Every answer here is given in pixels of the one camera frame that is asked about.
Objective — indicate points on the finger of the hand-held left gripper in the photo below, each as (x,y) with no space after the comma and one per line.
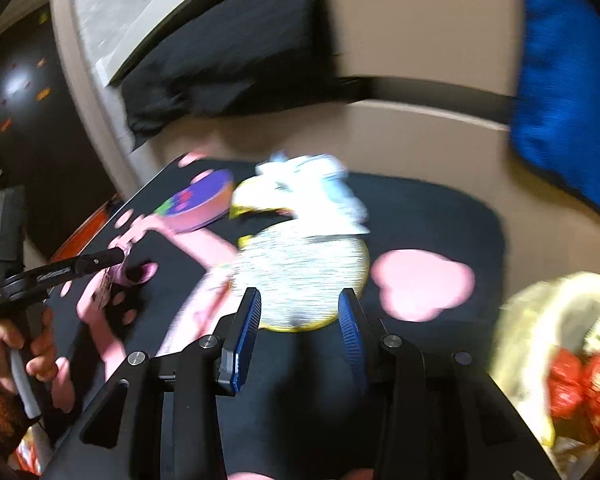
(12,230)
(87,264)

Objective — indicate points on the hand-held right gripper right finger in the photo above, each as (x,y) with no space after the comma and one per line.
(350,330)

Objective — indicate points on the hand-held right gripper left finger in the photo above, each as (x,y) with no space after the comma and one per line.
(242,330)

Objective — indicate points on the small pink wrapper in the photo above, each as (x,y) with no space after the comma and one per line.
(112,280)

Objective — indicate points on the purple snack wrapper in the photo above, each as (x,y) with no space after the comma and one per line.
(200,200)

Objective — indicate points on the white tissue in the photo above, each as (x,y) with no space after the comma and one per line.
(320,185)

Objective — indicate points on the red plastic wrapper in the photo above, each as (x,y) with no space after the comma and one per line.
(565,385)

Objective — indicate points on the orange red object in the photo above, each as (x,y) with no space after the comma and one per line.
(87,230)

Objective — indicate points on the black refrigerator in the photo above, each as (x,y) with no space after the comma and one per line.
(35,160)

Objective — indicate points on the black cloth with pink print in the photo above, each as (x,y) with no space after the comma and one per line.
(430,220)

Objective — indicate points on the orange printed packet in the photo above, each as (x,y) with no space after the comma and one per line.
(25,455)

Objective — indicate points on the grey kitchen countertop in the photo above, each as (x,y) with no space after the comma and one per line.
(145,46)

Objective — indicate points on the black hanging cloth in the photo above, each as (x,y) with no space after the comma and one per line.
(230,60)

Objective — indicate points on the blue towel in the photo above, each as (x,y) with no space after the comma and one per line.
(565,85)

